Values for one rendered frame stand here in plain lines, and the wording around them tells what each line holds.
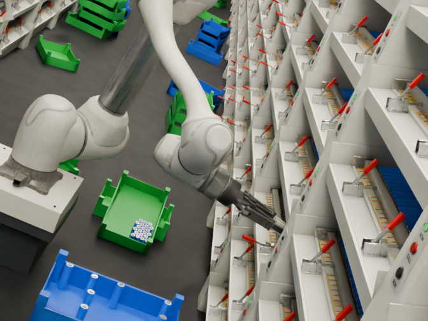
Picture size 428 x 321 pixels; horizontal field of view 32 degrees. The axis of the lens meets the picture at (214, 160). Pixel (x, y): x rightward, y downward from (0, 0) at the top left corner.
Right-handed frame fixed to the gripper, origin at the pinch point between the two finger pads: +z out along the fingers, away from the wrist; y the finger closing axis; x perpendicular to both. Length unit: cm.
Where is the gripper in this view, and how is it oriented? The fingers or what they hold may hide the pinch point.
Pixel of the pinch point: (282, 228)
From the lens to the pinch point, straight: 208.5
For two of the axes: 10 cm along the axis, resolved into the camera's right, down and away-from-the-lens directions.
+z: 8.1, 5.6, 1.7
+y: 0.3, -3.3, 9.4
